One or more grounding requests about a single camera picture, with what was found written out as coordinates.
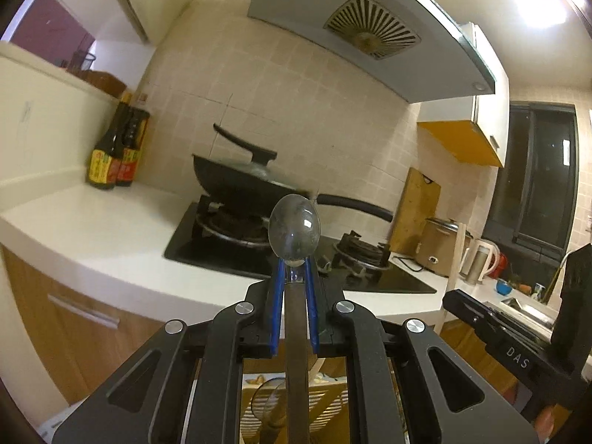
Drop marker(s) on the beige plastic utensil basket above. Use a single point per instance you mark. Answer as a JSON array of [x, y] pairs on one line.
[[323, 407]]

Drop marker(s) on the wooden cutting board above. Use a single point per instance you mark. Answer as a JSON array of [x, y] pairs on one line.
[[414, 212]]

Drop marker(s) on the glass wok lid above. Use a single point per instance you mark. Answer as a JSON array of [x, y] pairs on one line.
[[249, 150]]

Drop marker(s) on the white steel electric kettle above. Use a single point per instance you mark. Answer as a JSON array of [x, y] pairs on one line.
[[481, 261]]

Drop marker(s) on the clear plastic spoon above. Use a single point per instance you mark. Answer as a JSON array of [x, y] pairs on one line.
[[266, 402], [296, 229]]

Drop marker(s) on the tall soy sauce bottle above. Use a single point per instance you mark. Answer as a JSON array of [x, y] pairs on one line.
[[104, 166]]

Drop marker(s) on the person's right hand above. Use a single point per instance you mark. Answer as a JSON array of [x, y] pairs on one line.
[[550, 423]]

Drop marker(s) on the beige rice cooker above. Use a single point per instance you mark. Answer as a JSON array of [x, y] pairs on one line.
[[437, 245]]

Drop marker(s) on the blue bowl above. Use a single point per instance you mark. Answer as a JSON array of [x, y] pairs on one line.
[[505, 287]]

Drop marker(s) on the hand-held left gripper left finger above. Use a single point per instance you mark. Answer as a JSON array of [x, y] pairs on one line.
[[277, 305]]

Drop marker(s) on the grey range hood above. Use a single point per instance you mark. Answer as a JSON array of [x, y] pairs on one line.
[[300, 23]]

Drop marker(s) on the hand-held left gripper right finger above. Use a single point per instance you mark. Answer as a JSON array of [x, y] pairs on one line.
[[312, 307]]

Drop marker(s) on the dark window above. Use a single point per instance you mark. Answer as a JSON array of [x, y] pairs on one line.
[[532, 171]]

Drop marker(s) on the white yellow upper cabinet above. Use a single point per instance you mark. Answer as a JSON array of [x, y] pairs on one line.
[[490, 101]]

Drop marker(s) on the white wall cabinet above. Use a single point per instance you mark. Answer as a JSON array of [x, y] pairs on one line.
[[134, 4]]

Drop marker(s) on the ceiling light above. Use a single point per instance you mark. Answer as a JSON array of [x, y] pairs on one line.
[[545, 9]]

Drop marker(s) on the wooden kitchen base cabinets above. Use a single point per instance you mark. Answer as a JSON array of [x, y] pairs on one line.
[[55, 347]]

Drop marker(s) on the black wok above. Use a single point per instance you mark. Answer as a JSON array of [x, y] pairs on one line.
[[231, 189]]

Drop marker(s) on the black mesh basket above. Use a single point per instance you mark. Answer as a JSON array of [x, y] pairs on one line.
[[82, 62]]

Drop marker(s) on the red container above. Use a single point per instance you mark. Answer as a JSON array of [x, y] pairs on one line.
[[499, 266]]

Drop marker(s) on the short dark sauce bottle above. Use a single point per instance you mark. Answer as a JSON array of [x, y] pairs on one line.
[[132, 166]]

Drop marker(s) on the black gas stove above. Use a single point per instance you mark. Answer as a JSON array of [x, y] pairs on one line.
[[222, 254]]

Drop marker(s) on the brown wooden box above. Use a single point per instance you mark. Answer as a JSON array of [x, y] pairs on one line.
[[108, 84]]

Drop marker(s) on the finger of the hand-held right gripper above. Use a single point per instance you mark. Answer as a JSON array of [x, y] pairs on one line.
[[476, 317]]

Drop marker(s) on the steel sink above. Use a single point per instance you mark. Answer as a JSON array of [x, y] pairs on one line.
[[522, 310]]

